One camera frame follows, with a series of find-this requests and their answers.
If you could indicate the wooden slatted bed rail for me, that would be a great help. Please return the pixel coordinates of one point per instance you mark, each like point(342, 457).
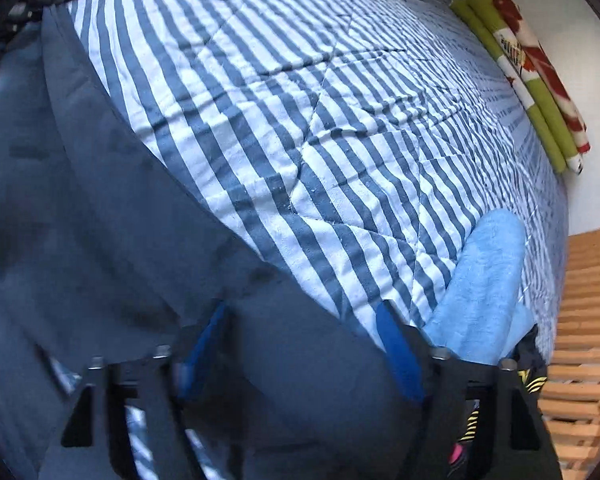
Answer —
point(580, 310)

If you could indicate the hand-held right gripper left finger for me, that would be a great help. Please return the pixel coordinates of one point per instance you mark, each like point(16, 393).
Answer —
point(205, 340)

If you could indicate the green folded blanket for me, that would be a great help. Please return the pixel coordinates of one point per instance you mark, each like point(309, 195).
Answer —
point(545, 120)

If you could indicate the black garment with yellow print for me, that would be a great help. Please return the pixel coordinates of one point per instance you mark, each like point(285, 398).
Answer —
point(530, 375)

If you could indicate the blue white striped quilt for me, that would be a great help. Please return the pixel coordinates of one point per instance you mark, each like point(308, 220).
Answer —
point(305, 110)

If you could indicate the light blue towel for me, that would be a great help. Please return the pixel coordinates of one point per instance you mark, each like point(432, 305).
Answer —
point(485, 280)

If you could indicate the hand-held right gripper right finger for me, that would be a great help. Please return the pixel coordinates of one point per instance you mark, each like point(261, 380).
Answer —
point(395, 350)

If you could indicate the red floral folded blanket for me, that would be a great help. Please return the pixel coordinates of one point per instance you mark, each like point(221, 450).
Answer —
point(540, 65)

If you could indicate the navy blue jacket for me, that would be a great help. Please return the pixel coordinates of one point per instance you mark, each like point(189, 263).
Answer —
point(105, 235)

